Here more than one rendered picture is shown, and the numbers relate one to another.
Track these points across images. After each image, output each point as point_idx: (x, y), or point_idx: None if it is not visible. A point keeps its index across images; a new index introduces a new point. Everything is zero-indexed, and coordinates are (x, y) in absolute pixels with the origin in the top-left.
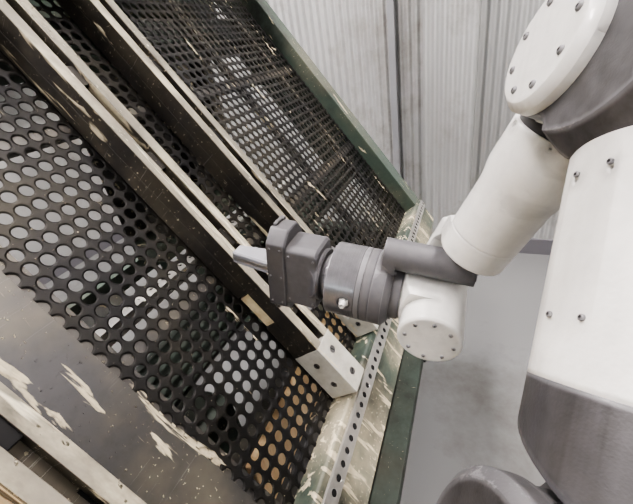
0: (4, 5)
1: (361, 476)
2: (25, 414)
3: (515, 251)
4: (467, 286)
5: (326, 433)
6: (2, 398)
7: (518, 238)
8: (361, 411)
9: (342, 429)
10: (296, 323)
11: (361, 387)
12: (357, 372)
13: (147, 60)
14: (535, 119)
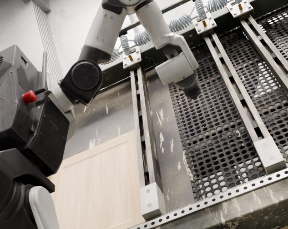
0: (209, 44)
1: (238, 207)
2: (147, 135)
3: (153, 37)
4: (181, 57)
5: None
6: (146, 131)
7: (149, 34)
8: (266, 181)
9: (245, 184)
10: (249, 130)
11: (279, 171)
12: (275, 159)
13: (254, 37)
14: (130, 13)
